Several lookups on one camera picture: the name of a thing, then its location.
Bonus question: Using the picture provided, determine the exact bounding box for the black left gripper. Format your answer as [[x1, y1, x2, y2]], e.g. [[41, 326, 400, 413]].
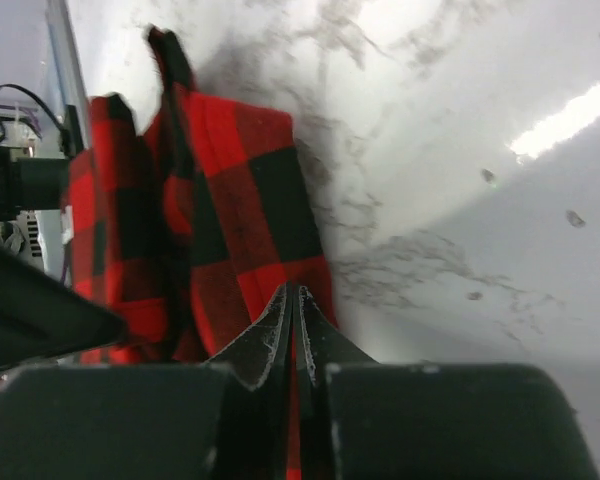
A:
[[0, 146, 127, 373]]

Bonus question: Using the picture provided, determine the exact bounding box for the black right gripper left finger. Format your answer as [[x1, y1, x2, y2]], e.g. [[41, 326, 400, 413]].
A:
[[0, 284, 291, 479]]

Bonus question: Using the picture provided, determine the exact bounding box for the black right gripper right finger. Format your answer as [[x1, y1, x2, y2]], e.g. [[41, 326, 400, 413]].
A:
[[292, 287, 599, 479]]

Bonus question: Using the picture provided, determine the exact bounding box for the red black plaid shirt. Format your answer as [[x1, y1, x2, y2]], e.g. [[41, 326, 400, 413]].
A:
[[65, 27, 336, 479]]

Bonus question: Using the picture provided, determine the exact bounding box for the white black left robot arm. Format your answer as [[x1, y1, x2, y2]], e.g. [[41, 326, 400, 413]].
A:
[[0, 146, 124, 373]]

